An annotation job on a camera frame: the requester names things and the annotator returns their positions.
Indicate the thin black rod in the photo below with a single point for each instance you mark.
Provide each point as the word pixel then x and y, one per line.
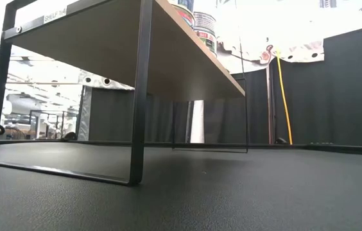
pixel 241 57

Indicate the curtain stand pole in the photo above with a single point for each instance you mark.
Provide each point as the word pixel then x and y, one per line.
pixel 269 102

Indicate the grommeted tarp sheet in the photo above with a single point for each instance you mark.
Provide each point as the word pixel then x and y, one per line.
pixel 96 80
pixel 251 53

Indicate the black dome object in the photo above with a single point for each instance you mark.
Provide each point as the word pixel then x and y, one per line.
pixel 71 136

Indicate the black curtain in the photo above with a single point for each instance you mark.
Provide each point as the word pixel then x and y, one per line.
pixel 113 115
pixel 322 109
pixel 226 112

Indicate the black table frame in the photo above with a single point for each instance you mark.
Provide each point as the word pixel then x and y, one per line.
pixel 161 145

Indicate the brown wooden workbench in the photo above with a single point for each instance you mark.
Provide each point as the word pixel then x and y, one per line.
pixel 17 133

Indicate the blue-label tuna can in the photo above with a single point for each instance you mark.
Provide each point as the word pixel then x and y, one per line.
pixel 187 3
pixel 185 16

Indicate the wooden shelf riser black frame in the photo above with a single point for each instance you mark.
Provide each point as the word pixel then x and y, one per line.
pixel 104 41

